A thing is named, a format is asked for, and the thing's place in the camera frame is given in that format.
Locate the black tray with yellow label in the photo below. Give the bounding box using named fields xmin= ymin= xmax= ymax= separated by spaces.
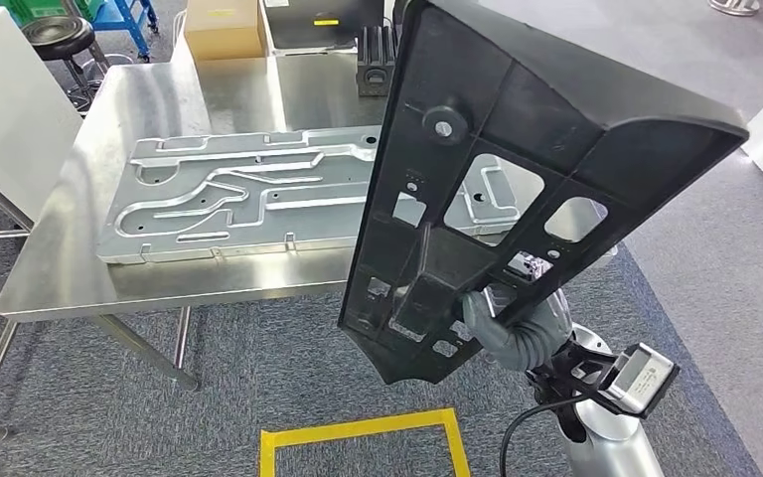
xmin=261 ymin=0 xmax=388 ymax=56

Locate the brown cardboard box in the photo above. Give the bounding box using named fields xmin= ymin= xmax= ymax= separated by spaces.
xmin=182 ymin=0 xmax=269 ymax=63

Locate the black ribbed block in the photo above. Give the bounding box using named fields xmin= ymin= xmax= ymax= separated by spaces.
xmin=355 ymin=25 xmax=399 ymax=98

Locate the green plastic crate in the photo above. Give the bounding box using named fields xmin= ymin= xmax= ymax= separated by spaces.
xmin=0 ymin=0 xmax=109 ymax=31

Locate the silver round stand base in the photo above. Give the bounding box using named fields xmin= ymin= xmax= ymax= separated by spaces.
xmin=706 ymin=0 xmax=762 ymax=19

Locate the black plastic panel part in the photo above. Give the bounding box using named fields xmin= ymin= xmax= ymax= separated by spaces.
xmin=337 ymin=0 xmax=750 ymax=387

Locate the stamped grey metal panel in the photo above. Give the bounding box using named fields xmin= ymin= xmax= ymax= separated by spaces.
xmin=94 ymin=124 xmax=534 ymax=266

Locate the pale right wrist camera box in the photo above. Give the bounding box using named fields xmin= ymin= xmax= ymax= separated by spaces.
xmin=601 ymin=342 xmax=681 ymax=420

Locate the white cabinet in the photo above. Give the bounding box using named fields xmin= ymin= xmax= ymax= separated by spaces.
xmin=0 ymin=6 xmax=84 ymax=222

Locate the stainless steel workbench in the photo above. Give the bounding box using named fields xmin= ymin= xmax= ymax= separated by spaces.
xmin=0 ymin=52 xmax=620 ymax=441

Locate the blue metal cart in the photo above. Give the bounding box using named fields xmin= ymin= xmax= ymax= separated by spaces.
xmin=88 ymin=0 xmax=160 ymax=64

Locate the black round stool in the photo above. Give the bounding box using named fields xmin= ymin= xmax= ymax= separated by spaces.
xmin=21 ymin=16 xmax=111 ymax=114

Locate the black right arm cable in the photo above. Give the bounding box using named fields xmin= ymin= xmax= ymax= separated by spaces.
xmin=498 ymin=395 xmax=587 ymax=477

